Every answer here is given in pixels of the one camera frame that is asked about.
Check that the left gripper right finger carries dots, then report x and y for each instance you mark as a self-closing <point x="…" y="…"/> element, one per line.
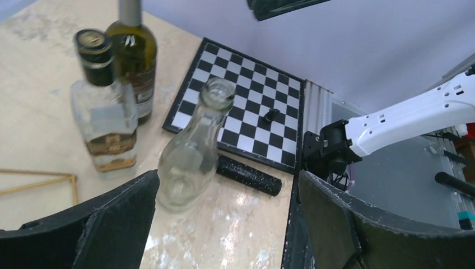
<point x="388" y="240"/>

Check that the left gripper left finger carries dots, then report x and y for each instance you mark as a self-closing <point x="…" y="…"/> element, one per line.
<point x="107" y="231"/>

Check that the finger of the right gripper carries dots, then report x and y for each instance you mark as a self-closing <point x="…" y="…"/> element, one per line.
<point x="265" y="9"/>

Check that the clear glass bottle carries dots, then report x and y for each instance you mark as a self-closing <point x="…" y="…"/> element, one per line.
<point x="189" y="161"/>

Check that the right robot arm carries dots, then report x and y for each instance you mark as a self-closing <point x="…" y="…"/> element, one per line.
<point x="384" y="49"/>

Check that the clear whisky bottle black cap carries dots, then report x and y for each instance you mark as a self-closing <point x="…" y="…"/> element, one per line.
<point x="104" y="107"/>

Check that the dark wine bottle back right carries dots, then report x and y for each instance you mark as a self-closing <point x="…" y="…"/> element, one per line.
<point x="135" y="50"/>

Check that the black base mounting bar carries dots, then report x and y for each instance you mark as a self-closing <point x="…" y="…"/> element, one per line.
<point x="297" y="222"/>

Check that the black chess piece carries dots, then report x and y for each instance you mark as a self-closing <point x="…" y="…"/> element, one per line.
<point x="270" y="116"/>

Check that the black white chessboard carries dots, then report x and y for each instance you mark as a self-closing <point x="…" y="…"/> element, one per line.
<point x="259" y="88"/>

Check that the black microphone silver head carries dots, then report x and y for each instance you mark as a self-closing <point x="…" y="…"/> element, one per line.
<point x="248" y="176"/>

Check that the gold wire wine rack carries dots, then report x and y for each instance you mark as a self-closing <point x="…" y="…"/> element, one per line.
<point x="60" y="177"/>

